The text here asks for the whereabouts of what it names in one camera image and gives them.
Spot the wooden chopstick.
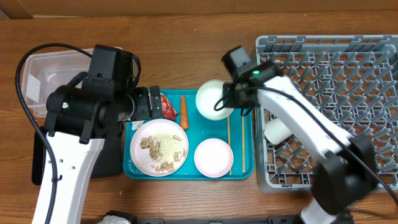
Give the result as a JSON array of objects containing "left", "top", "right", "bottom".
[
  {"left": 241, "top": 116, "right": 246, "bottom": 173},
  {"left": 227, "top": 116, "right": 234, "bottom": 175}
]

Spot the clear plastic bin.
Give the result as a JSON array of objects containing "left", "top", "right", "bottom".
[{"left": 21, "top": 47, "right": 132, "bottom": 118}]

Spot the grey plastic dish rack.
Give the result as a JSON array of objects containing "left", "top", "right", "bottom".
[{"left": 254, "top": 35, "right": 397, "bottom": 193}]

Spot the orange carrot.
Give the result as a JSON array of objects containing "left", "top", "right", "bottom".
[{"left": 180, "top": 95, "right": 189, "bottom": 130}]

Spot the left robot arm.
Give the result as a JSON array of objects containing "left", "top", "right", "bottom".
[{"left": 33, "top": 45, "right": 162, "bottom": 223}]

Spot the teal plastic tray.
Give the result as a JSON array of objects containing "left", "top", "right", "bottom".
[{"left": 123, "top": 90, "right": 254, "bottom": 180}]

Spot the white bowl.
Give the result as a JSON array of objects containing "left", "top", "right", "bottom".
[{"left": 195, "top": 80, "right": 234, "bottom": 121}]

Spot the small pink bowl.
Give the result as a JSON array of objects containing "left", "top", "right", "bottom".
[{"left": 194, "top": 138, "right": 231, "bottom": 178}]

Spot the white tissue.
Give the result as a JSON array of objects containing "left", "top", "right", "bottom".
[{"left": 131, "top": 121, "right": 144, "bottom": 131}]

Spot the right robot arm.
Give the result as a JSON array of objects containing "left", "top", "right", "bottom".
[{"left": 220, "top": 46, "right": 378, "bottom": 223}]

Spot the black plastic tray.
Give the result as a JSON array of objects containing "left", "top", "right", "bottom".
[{"left": 31, "top": 123, "right": 124, "bottom": 185}]

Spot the white cup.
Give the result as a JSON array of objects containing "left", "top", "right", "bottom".
[{"left": 264, "top": 118, "right": 292, "bottom": 145}]

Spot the red snack wrapper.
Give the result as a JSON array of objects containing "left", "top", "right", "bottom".
[{"left": 149, "top": 92, "right": 179, "bottom": 120}]

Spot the white plate with food scraps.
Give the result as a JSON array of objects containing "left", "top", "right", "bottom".
[{"left": 130, "top": 119, "right": 189, "bottom": 177}]

